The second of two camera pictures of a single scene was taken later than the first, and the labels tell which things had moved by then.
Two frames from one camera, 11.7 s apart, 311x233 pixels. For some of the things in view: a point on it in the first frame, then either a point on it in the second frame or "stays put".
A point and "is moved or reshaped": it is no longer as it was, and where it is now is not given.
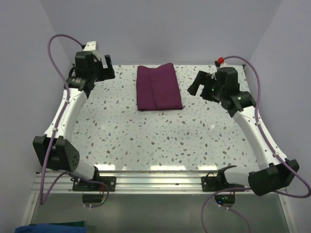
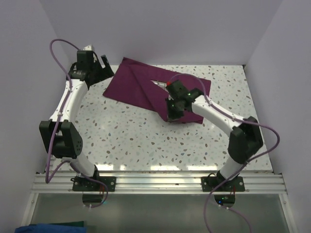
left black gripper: [107, 73] stays put
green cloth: [81, 223] stays put
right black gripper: [203, 78] to [172, 115]
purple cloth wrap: [157, 89] is moved or reshaped
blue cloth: [51, 228] stays put
